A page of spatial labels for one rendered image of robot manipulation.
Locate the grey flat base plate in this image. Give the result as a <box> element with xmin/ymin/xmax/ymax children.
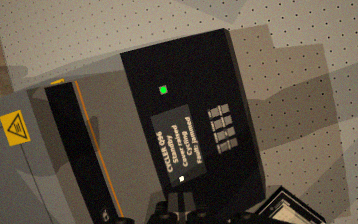
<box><xmin>0</xmin><ymin>0</ymin><xmax>358</xmax><ymax>224</ymax></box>

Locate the beige pcr plate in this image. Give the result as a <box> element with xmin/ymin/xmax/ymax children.
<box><xmin>268</xmin><ymin>202</ymin><xmax>312</xmax><ymax>224</ymax></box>

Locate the black thermal cycler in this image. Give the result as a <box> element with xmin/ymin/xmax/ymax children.
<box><xmin>0</xmin><ymin>28</ymin><xmax>266</xmax><ymax>224</ymax></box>

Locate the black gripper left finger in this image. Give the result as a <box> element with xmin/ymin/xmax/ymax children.
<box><xmin>100</xmin><ymin>193</ymin><xmax>182</xmax><ymax>224</ymax></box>

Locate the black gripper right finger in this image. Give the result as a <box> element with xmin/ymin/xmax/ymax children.
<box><xmin>180</xmin><ymin>192</ymin><xmax>294</xmax><ymax>224</ymax></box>

